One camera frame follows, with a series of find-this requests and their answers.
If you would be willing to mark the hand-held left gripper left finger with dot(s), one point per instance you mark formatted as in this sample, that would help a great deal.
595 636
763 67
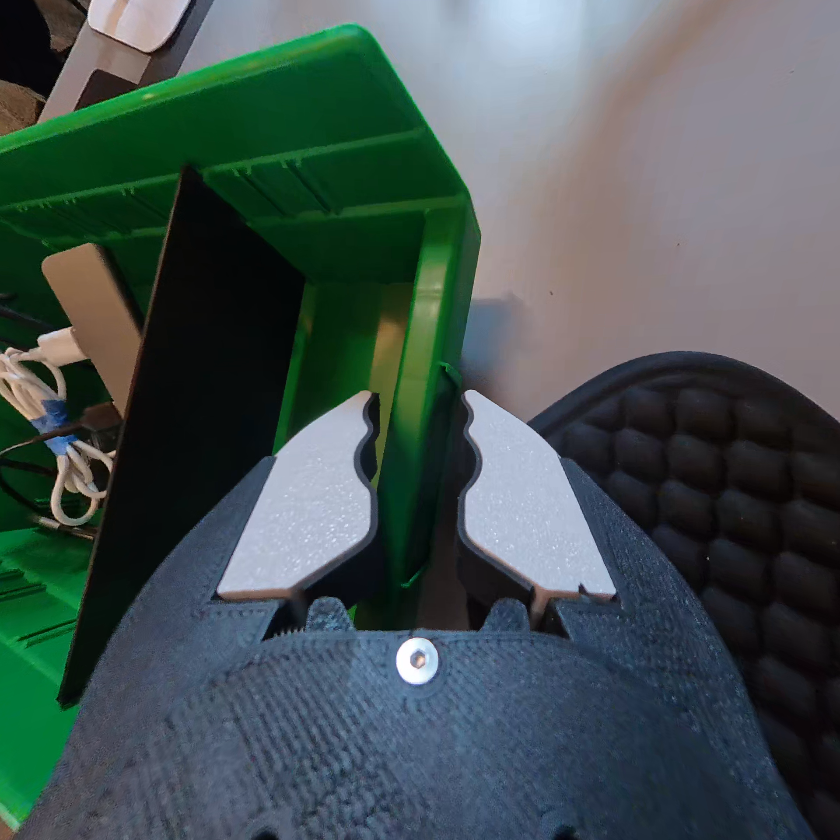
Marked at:
302 512

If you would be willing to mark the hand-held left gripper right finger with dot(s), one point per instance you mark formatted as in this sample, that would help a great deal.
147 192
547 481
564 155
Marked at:
531 512

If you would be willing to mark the black bin divider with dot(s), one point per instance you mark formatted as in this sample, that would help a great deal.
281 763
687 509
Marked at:
197 394

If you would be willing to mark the white document stand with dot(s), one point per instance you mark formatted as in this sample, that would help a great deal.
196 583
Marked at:
131 23

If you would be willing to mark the grey power adapter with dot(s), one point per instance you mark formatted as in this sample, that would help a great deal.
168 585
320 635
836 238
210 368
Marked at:
92 308

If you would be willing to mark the black padded cushion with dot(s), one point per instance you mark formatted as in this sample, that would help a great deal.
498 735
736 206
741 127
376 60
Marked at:
722 492

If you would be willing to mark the green plastic bin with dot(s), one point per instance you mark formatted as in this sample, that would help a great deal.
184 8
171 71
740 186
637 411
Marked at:
367 157

